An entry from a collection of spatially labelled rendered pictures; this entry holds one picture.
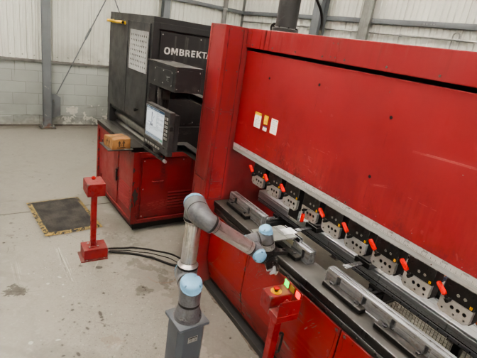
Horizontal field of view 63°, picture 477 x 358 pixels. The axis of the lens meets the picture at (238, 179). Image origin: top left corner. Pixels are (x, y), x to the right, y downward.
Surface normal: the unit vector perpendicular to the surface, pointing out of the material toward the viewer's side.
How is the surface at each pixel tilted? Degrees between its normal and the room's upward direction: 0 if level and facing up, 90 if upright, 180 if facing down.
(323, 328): 90
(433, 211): 90
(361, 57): 90
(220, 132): 90
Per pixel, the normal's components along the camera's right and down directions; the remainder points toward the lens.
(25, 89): 0.56, 0.36
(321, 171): -0.85, 0.06
